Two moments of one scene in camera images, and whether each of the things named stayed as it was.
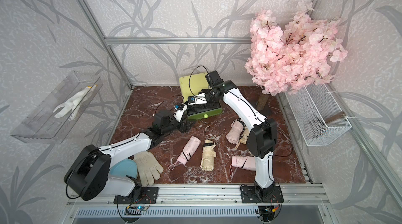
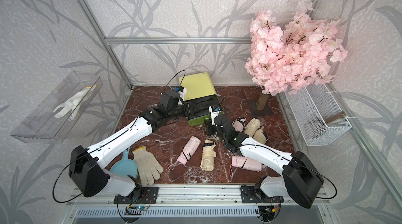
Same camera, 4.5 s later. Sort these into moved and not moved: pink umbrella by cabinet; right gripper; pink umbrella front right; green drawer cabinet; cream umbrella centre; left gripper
Moved: left gripper; right gripper
Not moved: cream umbrella centre; green drawer cabinet; pink umbrella by cabinet; pink umbrella front right
